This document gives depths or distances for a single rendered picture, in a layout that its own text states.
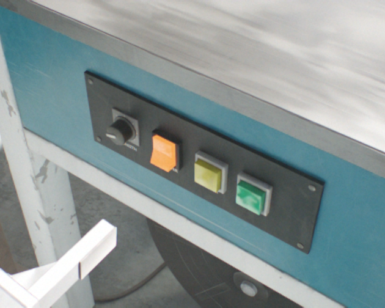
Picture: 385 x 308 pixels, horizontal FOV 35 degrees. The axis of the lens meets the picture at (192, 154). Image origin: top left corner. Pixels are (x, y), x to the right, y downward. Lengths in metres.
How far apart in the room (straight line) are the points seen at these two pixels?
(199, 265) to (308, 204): 0.53
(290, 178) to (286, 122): 0.05
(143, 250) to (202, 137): 0.78
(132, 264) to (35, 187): 0.48
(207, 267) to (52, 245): 0.26
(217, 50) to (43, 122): 0.27
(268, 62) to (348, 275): 0.19
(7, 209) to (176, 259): 0.50
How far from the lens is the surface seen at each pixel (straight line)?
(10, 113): 0.75
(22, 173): 0.82
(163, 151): 0.55
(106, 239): 0.47
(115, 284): 1.24
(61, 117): 0.67
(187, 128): 0.53
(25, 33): 0.63
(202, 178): 0.54
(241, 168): 0.52
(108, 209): 1.36
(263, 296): 0.90
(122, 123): 0.57
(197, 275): 1.04
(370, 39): 0.54
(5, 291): 0.45
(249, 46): 0.52
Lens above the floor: 1.02
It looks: 44 degrees down
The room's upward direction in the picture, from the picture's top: straight up
